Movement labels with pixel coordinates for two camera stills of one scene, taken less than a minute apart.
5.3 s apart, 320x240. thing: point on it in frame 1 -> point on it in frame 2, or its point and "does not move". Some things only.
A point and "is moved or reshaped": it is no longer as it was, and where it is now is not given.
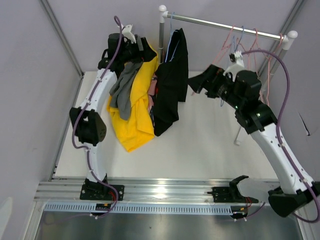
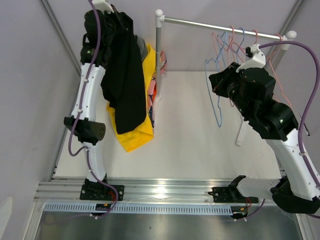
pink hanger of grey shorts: [227, 45] -> [229, 46]
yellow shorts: [138, 128] does not move
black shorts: [171, 82] -> [122, 77]
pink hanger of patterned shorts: [256, 39] does not move
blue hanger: [171, 59] -> [216, 58]
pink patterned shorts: [152, 94] does not move
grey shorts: [121, 91] is moved or reshaped
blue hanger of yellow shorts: [235, 48] -> [236, 52]
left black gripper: [147, 55] -> [120, 18]
